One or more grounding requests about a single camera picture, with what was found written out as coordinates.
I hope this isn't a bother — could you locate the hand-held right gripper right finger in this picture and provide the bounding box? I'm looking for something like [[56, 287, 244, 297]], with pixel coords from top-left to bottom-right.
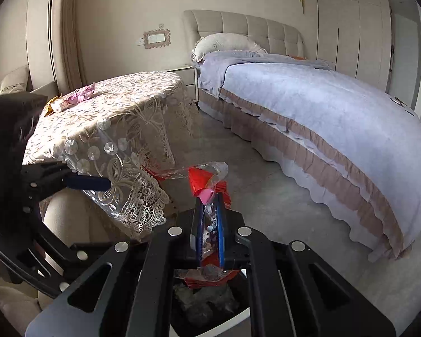
[[216, 199, 398, 337]]

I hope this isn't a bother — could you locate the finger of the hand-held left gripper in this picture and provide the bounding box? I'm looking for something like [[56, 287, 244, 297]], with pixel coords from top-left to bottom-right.
[[21, 161, 111, 201], [0, 207, 106, 299]]

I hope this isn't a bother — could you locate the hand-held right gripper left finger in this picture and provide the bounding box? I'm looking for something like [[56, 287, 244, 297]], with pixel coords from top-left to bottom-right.
[[24, 199, 206, 337]]

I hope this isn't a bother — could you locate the white trash bin black liner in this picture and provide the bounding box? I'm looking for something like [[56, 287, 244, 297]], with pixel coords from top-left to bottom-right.
[[170, 270, 250, 337]]

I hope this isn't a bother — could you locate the yellow snack wrapper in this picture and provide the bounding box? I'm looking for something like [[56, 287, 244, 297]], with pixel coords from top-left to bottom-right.
[[44, 95, 64, 117]]

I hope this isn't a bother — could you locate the beige window seat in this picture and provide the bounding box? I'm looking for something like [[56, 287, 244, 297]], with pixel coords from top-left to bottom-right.
[[28, 81, 58, 96]]

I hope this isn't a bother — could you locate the beige cushion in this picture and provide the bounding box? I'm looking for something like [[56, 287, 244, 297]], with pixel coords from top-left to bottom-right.
[[0, 65, 30, 94]]

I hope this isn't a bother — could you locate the round table with patterned cloth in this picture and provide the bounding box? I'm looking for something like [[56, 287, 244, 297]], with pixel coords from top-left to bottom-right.
[[23, 71, 193, 243]]

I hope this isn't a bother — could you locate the pink purple snack wrapper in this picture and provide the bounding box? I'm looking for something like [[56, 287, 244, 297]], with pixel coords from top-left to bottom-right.
[[58, 82, 96, 111]]

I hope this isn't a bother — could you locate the white nightstand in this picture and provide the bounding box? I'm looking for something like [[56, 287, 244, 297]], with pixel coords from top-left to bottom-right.
[[165, 65, 199, 101]]

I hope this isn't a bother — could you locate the bed with grey blanket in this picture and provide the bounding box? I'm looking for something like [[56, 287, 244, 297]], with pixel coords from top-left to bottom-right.
[[196, 51, 421, 262]]

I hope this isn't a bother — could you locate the white frilled pillow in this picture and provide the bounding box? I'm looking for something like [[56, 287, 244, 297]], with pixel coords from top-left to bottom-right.
[[191, 33, 267, 62]]

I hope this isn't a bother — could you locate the beige padded headboard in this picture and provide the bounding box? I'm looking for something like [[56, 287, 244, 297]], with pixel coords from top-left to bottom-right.
[[182, 9, 306, 64]]

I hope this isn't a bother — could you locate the beige wardrobe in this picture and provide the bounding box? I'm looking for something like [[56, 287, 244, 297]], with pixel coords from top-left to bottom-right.
[[316, 0, 393, 92]]

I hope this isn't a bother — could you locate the dark wall trim strip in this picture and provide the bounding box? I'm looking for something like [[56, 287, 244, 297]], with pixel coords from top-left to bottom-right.
[[47, 0, 58, 85]]

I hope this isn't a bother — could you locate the framed wall switch panel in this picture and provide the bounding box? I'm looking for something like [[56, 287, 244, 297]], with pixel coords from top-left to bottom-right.
[[143, 27, 171, 48]]

